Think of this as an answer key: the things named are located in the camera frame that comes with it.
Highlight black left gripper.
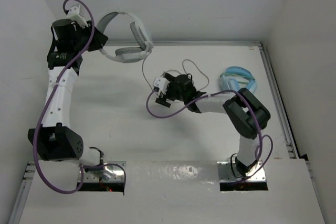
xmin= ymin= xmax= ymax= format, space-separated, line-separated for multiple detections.
xmin=71 ymin=20 xmax=107 ymax=54

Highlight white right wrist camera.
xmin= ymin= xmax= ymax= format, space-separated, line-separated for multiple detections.
xmin=153 ymin=77 xmax=170 ymax=97

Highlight metal base plate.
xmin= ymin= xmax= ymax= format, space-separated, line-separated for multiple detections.
xmin=78 ymin=161 xmax=127 ymax=183
xmin=217 ymin=160 xmax=267 ymax=183

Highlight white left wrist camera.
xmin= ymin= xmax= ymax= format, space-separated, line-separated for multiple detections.
xmin=66 ymin=4 xmax=88 ymax=28

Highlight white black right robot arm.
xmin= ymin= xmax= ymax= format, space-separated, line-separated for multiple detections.
xmin=153 ymin=73 xmax=271 ymax=177

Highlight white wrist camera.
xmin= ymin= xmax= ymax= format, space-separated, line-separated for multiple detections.
xmin=153 ymin=77 xmax=170 ymax=97
xmin=66 ymin=4 xmax=88 ymax=28

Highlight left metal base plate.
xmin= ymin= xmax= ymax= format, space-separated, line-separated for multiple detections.
xmin=78 ymin=161 xmax=127 ymax=183

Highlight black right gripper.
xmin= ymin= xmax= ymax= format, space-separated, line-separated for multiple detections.
xmin=156 ymin=72 xmax=187 ymax=106

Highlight grey headphone cable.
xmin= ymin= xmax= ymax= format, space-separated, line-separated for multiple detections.
xmin=142 ymin=50 xmax=210 ymax=91

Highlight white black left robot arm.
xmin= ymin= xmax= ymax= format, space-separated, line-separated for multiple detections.
xmin=28 ymin=19 xmax=107 ymax=166

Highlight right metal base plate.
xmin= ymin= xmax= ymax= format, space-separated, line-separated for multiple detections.
xmin=217 ymin=160 xmax=267 ymax=183

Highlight light blue headphones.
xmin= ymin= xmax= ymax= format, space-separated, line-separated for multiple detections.
xmin=219 ymin=66 xmax=258 ymax=93

